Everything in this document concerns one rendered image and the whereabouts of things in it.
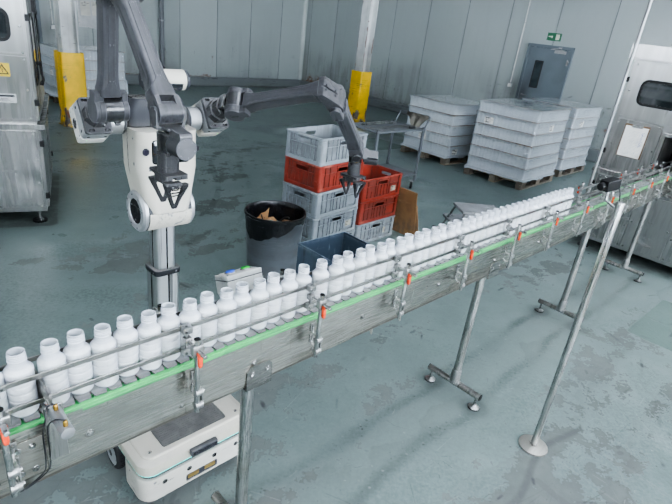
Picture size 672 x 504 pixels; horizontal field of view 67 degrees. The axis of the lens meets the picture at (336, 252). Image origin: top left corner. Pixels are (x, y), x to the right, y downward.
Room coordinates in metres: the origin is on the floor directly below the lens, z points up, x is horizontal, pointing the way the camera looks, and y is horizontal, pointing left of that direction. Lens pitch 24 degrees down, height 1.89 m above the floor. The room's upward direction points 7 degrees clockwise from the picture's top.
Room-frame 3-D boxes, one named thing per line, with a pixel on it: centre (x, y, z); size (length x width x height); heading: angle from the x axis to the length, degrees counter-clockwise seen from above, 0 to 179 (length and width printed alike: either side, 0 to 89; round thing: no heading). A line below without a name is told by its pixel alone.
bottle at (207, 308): (1.25, 0.35, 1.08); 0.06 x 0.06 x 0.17
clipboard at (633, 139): (5.20, -2.80, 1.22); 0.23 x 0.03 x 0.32; 47
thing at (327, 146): (4.26, 0.19, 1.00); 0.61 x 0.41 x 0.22; 144
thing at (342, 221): (4.26, 0.19, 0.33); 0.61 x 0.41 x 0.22; 143
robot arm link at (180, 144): (1.29, 0.45, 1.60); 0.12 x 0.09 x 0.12; 47
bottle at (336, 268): (1.62, -0.01, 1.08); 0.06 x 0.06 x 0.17
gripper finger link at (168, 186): (1.31, 0.47, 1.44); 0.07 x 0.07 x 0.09; 47
